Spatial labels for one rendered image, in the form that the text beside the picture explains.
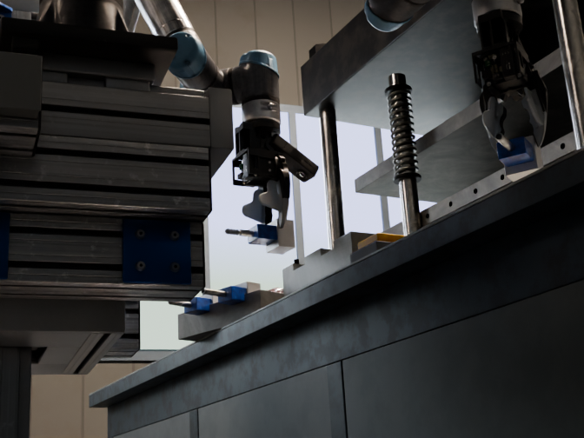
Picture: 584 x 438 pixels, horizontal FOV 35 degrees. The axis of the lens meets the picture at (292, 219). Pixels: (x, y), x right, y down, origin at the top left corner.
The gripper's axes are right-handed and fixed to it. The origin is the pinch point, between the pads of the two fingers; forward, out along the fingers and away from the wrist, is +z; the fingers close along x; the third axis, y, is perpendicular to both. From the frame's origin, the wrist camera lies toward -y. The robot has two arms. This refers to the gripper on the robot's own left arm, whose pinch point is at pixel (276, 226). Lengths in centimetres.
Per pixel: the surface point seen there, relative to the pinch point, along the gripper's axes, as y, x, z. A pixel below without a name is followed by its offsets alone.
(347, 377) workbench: -2.2, 16.9, 30.9
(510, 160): -12, 50, 3
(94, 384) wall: -44, -250, -7
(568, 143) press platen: -86, -3, -31
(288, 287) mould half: -4.7, -4.8, 10.3
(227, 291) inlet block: 3.4, -15.3, 9.2
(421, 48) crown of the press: -88, -58, -85
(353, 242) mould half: -4.3, 18.8, 8.0
